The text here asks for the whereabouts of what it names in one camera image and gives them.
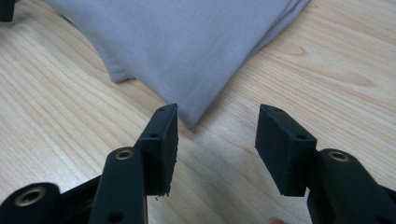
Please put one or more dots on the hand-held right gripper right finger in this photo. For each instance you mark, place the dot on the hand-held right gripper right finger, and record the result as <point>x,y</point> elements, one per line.
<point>285,152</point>

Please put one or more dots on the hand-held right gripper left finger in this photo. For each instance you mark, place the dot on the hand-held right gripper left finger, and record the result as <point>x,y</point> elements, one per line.
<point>160,155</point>

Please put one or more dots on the gray pants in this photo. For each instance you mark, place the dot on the gray pants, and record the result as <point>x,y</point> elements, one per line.
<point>186,46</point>

